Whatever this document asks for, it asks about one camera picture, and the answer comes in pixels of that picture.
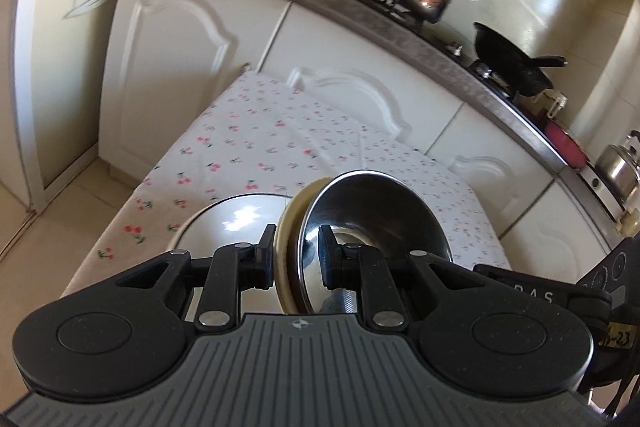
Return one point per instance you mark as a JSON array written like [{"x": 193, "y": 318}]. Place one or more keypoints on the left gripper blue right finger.
[{"x": 363, "y": 270}]

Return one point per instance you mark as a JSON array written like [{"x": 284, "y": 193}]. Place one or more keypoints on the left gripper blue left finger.
[{"x": 234, "y": 268}]

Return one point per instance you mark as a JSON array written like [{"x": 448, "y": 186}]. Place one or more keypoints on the white plate with blue rim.
[{"x": 237, "y": 219}]

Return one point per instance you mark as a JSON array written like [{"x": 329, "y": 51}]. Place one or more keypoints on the cream bowl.
[{"x": 285, "y": 244}]

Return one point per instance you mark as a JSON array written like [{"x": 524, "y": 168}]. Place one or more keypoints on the stainless steel bowl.
[{"x": 363, "y": 207}]

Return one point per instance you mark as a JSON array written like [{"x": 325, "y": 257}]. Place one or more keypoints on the white corner cabinet door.
[{"x": 554, "y": 239}]

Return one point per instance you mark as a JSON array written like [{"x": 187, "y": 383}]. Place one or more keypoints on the induction cooker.
[{"x": 609, "y": 197}]

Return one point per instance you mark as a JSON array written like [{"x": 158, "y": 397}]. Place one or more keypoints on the steel kettle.
[{"x": 618, "y": 167}]

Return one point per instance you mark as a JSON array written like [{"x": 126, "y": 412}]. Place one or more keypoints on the cherry print tablecloth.
[{"x": 261, "y": 136}]

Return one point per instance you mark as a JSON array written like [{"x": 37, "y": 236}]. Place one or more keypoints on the red basin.
[{"x": 565, "y": 144}]

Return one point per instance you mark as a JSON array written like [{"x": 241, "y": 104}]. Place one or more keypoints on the white cabinet door right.
[{"x": 504, "y": 177}]

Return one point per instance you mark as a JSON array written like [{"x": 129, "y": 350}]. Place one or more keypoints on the white cabinet door middle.
[{"x": 337, "y": 67}]

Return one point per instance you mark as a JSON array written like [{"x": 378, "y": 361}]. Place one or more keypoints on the white plastic cup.
[{"x": 554, "y": 101}]

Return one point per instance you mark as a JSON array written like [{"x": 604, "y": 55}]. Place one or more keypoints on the white cabinet door left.
[{"x": 166, "y": 61}]

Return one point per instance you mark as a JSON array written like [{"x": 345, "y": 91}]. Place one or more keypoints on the black wok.
[{"x": 522, "y": 73}]

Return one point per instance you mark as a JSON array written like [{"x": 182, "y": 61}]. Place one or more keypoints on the steel countertop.
[{"x": 418, "y": 53}]

